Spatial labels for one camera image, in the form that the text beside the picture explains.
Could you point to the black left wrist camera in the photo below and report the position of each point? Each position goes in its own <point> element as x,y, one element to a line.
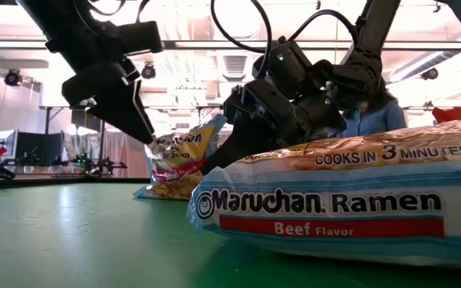
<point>140,38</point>

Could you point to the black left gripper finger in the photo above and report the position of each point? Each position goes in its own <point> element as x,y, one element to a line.
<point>126,116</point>
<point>145,116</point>

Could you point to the person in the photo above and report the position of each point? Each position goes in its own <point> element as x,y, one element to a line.
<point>374,120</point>

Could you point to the green table mat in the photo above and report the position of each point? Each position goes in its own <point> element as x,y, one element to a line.
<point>94,240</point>

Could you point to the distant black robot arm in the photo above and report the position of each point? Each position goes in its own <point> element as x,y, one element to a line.
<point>94,165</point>

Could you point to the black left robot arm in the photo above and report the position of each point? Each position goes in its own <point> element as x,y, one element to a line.
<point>54,24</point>

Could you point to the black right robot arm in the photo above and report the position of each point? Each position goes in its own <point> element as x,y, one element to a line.
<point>374,32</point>

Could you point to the black ceiling spotlight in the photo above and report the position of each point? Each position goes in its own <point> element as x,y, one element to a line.
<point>148,71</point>
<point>12,78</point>
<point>430,73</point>

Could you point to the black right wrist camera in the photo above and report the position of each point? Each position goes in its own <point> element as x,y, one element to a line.
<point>250,100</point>

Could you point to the distant black rig frame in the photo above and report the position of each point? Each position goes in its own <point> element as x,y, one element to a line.
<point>47,120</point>

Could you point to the blue beef ramen noodle pack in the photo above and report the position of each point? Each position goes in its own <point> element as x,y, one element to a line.
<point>334,208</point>
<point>178,160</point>

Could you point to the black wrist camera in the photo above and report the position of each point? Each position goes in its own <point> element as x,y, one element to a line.
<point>250,100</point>
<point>140,38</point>

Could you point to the black monitor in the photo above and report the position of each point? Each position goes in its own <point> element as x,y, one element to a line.
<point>38,148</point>

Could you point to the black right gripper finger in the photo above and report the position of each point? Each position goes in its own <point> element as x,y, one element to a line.
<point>225,140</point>
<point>242,148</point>

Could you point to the red noodle pack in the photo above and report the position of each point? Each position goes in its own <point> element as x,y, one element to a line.
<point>450,115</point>

